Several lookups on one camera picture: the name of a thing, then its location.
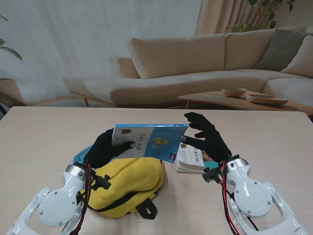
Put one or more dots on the wide shallow wooden bowl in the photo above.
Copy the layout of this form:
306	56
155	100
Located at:
266	100

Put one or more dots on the pale green leafy plant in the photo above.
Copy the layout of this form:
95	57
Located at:
12	51

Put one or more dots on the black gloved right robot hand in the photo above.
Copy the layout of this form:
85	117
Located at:
212	142

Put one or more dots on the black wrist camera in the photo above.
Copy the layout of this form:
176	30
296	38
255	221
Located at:
102	181
211	175

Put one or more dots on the black stand pole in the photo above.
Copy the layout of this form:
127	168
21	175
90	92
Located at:
2	109

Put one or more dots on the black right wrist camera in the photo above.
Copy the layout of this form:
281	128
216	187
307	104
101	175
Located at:
211	175

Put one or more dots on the sheer white curtain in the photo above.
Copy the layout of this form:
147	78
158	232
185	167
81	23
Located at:
73	36

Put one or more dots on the beige plant pot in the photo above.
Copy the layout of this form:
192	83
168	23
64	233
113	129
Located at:
9	93

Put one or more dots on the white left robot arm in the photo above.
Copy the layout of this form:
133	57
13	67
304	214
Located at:
56	208

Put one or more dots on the small deep wooden bowl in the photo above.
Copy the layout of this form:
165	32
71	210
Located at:
233	92

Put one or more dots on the teal and white cover book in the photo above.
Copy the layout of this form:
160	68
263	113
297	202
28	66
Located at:
190	161

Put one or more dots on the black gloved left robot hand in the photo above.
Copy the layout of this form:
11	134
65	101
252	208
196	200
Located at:
100	151

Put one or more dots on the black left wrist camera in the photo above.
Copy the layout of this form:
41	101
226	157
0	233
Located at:
102	181

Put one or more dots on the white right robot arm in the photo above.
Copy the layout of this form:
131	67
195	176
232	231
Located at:
254	195

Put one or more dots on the beige sofa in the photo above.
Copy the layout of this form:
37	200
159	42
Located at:
183	61

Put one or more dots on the yellow and blue school bag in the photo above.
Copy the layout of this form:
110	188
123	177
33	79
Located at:
132	178

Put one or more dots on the tall green leafy plant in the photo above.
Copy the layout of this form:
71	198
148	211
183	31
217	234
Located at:
259	17

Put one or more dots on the wooden coffee table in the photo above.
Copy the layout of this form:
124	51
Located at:
215	99

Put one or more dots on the beige cushion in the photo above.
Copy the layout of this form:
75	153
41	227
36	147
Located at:
303	63

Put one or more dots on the blue and white cover book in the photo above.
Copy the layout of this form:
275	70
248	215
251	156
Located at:
156	142

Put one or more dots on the grey cushion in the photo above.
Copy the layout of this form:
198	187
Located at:
278	49

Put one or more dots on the beige curtain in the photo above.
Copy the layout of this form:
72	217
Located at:
220	14

